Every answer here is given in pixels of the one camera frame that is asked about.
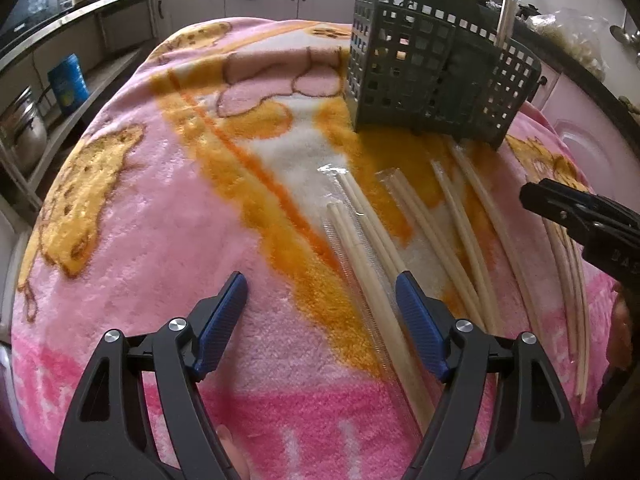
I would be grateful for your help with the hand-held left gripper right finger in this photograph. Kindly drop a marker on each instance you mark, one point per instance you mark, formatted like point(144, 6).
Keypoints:
point(417, 317)

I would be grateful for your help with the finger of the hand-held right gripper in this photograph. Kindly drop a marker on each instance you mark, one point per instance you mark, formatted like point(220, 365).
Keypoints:
point(550, 200)

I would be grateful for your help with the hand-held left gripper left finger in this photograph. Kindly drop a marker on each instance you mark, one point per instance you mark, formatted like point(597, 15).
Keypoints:
point(226, 310)

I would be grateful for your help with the wooden chopsticks pair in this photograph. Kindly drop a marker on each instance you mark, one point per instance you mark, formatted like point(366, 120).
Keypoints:
point(372, 230)
point(580, 310)
point(440, 245)
point(505, 20)
point(562, 265)
point(495, 210)
point(370, 300)
point(467, 230)

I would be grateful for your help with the dark grey plastic utensil basket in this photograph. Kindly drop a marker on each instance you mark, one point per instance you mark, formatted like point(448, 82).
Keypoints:
point(430, 65)

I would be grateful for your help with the person's right hand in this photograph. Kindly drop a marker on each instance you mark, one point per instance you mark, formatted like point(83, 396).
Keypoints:
point(620, 325)

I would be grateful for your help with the person's left hand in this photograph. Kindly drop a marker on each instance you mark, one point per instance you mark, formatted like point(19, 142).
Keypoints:
point(234, 452)

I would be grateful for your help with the pink printed blanket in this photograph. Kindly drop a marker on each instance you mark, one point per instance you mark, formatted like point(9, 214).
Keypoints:
point(190, 220)

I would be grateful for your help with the clear plastic food bag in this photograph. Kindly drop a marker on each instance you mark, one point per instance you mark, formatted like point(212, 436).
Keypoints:
point(575, 40)

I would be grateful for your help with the steel ladle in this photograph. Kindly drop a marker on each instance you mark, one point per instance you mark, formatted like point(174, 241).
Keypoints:
point(625, 35)

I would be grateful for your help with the steel pots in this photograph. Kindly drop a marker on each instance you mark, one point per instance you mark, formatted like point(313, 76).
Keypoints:
point(22, 130)

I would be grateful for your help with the blue canister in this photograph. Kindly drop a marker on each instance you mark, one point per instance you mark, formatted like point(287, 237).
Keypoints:
point(69, 85)

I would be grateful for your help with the steel kitchen shelf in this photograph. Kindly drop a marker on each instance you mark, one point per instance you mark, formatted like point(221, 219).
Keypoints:
point(100, 45)

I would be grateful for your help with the black microwave oven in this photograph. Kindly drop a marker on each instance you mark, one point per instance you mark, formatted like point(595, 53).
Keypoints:
point(30, 5)

